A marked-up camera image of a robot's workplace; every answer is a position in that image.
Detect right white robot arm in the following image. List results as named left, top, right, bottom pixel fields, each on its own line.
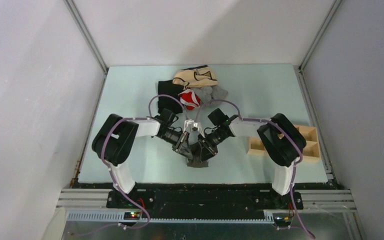
left=191, top=108, right=307, bottom=209

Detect aluminium frame rail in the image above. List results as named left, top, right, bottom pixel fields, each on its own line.
left=57, top=184, right=366, bottom=240

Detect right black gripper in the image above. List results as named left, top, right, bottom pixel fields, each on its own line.
left=198, top=127, right=229, bottom=164

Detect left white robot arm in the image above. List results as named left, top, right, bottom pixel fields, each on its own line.
left=91, top=109, right=193, bottom=208

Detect left circuit board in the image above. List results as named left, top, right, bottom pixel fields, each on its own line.
left=123, top=211, right=142, bottom=221

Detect red white underwear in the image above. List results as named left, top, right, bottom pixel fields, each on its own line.
left=178, top=89, right=201, bottom=111

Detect wooden compartment box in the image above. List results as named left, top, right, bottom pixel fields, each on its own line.
left=247, top=125, right=322, bottom=164

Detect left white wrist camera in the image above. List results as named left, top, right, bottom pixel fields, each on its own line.
left=182, top=119, right=195, bottom=133

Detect circuit board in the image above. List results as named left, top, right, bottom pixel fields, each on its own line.
left=273, top=215, right=294, bottom=229
left=123, top=211, right=142, bottom=221

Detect brown boxer briefs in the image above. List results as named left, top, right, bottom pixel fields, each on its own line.
left=187, top=142, right=209, bottom=168

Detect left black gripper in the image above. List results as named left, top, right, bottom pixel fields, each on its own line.
left=158, top=128, right=193, bottom=160

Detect right circuit board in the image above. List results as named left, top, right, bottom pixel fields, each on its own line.
left=273, top=215, right=294, bottom=229

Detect beige underwear black trim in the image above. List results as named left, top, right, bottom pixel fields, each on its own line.
left=172, top=65, right=218, bottom=89

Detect grey striped underwear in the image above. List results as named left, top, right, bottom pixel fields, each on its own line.
left=193, top=85, right=228, bottom=107

